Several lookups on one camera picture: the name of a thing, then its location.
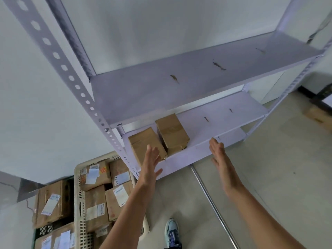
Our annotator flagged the large labelled cardboard box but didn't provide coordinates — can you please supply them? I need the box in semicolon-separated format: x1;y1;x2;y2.
32;179;73;229

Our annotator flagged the white metal shelving rack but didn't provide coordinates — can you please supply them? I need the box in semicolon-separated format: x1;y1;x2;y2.
0;0;332;180

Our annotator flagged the person's left forearm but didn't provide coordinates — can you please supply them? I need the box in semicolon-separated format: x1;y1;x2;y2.
100;182;156;249

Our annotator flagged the cardboard box with several labels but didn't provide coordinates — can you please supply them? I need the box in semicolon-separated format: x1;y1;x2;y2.
34;222;76;249

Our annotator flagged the labelled box with orange print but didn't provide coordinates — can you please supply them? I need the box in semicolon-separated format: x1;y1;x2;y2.
80;160;112;192

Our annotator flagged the person's light blue shoe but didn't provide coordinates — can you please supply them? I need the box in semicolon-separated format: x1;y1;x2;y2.
164;218;181;249

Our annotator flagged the long metal rod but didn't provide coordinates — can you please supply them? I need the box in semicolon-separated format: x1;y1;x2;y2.
190;166;240;249

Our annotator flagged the person's right forearm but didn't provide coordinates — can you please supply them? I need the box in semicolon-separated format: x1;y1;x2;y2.
224;185;308;249

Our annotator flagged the white plastic crate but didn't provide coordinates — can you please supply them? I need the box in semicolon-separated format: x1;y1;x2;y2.
74;151;150;249

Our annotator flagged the cardboard box with black print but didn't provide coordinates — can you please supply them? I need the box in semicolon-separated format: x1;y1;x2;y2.
303;103;332;133

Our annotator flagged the person's left hand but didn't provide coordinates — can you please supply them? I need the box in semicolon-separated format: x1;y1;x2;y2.
137;145;163;186

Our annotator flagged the tall labelled cardboard box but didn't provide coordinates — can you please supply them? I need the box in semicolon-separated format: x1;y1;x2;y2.
84;185;109;232

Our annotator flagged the small labelled cardboard box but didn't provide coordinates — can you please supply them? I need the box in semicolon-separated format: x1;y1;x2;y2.
109;159;132;187

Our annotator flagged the taped labelled cardboard box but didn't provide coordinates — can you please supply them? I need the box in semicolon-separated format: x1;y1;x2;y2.
93;222;114;249

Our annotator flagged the person's right hand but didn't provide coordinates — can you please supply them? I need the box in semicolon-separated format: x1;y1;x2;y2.
209;137;245;196

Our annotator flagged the black frame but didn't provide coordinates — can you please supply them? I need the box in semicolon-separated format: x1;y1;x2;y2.
310;83;332;113

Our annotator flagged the cardboard box with blue-print label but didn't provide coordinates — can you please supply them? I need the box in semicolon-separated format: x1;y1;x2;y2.
105;181;134;222

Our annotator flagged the plain brown cardboard box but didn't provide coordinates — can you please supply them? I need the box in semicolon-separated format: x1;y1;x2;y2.
128;128;168;168
155;113;190;156

